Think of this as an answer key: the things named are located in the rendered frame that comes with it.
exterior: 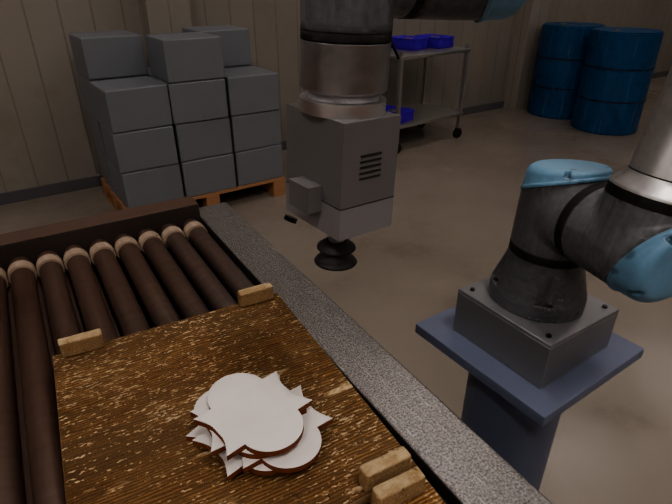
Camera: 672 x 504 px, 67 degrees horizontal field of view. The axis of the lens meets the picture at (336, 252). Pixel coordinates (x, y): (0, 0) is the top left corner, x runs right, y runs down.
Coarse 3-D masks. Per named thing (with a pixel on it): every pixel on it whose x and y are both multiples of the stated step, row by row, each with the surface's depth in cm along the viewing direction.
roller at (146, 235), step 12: (144, 240) 110; (156, 240) 110; (144, 252) 111; (156, 252) 105; (168, 252) 106; (156, 264) 102; (168, 264) 100; (168, 276) 97; (180, 276) 97; (168, 288) 96; (180, 288) 93; (192, 288) 94; (180, 300) 90; (192, 300) 89; (192, 312) 87; (204, 312) 86
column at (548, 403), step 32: (448, 320) 92; (448, 352) 86; (480, 352) 85; (608, 352) 85; (640, 352) 85; (480, 384) 89; (512, 384) 78; (576, 384) 78; (480, 416) 92; (512, 416) 87; (544, 416) 72; (512, 448) 90; (544, 448) 92
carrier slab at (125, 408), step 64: (192, 320) 81; (256, 320) 81; (64, 384) 69; (128, 384) 69; (192, 384) 69; (320, 384) 69; (64, 448) 59; (128, 448) 59; (192, 448) 59; (384, 448) 59
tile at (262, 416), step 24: (216, 384) 63; (240, 384) 63; (264, 384) 63; (216, 408) 59; (240, 408) 59; (264, 408) 59; (288, 408) 59; (216, 432) 57; (240, 432) 56; (264, 432) 56; (288, 432) 56
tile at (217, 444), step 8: (208, 392) 63; (200, 408) 60; (208, 408) 60; (192, 416) 60; (216, 440) 56; (216, 448) 55; (224, 448) 56; (248, 456) 55; (256, 456) 55; (264, 456) 55
